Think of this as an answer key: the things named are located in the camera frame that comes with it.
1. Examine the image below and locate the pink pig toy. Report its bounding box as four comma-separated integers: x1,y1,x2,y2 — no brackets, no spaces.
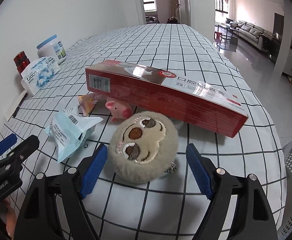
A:
105,99,133,121

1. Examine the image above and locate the pink snack wrapper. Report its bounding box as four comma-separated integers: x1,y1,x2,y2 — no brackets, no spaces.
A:
77,92,102,116

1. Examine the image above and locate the grey sectional sofa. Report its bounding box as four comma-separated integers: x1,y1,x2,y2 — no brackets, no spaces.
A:
226,20,272,52

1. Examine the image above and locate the person's left hand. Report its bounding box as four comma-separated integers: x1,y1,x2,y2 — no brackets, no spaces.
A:
0,197,17,239

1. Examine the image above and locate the white jar blue lid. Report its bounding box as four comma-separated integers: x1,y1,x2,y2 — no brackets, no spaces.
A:
36,35,66,65

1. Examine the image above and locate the red plastic stool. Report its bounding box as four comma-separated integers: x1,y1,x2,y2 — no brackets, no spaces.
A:
214,31,223,43

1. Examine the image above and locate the white blue tissue pack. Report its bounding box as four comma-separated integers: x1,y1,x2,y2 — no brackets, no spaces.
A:
21,56,60,96

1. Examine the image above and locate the red faceted jar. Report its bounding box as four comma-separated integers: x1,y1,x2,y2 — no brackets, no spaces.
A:
14,51,30,75

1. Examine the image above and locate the light blue wrapper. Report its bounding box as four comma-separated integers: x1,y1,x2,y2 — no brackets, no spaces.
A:
45,107,103,163

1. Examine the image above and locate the red toothpaste box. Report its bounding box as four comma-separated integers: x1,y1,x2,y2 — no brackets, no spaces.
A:
85,60,248,138

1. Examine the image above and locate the black pen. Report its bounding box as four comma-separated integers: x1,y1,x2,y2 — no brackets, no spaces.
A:
11,94,26,117

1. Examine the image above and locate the checkered white tablecloth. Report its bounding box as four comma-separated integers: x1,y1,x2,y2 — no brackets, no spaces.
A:
0,24,286,239

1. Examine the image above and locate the beige plush monkey toy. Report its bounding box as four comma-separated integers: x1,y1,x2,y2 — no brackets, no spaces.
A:
108,111,178,184

